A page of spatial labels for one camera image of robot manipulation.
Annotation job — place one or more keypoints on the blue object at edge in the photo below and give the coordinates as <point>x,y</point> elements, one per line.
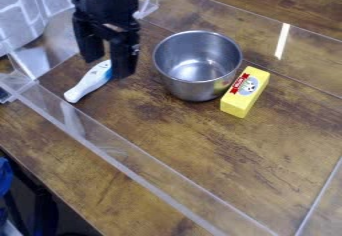
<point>5,181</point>

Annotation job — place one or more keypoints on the white and blue toy fish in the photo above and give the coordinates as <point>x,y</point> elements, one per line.
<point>95,78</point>

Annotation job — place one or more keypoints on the silver metal pot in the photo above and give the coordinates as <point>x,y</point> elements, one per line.
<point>196,62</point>

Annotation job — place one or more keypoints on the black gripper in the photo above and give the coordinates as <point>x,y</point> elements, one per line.
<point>109,13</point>

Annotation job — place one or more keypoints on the clear acrylic barrier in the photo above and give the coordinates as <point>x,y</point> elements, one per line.
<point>151,166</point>

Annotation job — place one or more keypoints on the yellow butter block toy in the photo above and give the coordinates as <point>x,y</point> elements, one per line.
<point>244,91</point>

